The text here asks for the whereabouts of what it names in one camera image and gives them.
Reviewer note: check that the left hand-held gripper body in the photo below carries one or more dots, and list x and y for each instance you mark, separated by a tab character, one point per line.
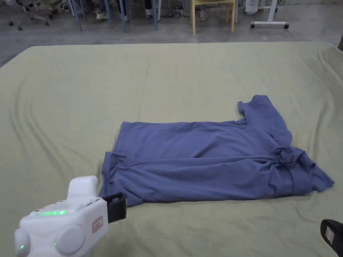
67	219

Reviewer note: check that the bed with pale green sheet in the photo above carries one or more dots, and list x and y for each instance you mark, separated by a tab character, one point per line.
107	85

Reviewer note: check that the blue shirt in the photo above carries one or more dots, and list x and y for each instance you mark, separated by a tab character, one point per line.
203	160

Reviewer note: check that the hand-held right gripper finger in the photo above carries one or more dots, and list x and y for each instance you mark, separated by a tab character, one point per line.
333	235

